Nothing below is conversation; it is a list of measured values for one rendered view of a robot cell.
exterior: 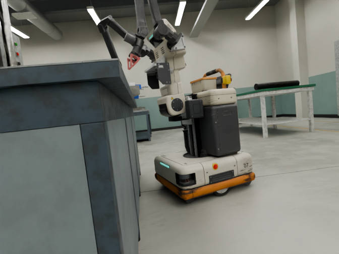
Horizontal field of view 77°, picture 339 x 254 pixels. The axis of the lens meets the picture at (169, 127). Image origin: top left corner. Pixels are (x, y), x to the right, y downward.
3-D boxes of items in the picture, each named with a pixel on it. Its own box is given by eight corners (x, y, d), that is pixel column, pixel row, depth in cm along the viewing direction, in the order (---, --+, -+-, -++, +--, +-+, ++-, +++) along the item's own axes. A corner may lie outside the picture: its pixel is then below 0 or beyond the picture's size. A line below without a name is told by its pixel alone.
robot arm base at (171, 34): (182, 33, 148) (175, 39, 159) (173, 25, 145) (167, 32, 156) (177, 43, 146) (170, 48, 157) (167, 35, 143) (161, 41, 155)
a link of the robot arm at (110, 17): (103, 13, 166) (107, 10, 174) (95, 26, 174) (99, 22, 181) (148, 53, 185) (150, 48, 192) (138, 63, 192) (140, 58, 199)
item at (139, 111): (152, 133, 721) (149, 107, 714) (151, 141, 532) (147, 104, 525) (131, 136, 716) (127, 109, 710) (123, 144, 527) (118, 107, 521)
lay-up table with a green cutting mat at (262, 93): (251, 125, 639) (249, 91, 632) (318, 131, 402) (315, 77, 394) (216, 130, 624) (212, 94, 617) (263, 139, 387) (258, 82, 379)
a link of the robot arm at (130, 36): (148, 29, 139) (144, 35, 147) (131, 20, 135) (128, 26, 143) (142, 46, 138) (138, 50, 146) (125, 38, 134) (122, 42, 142)
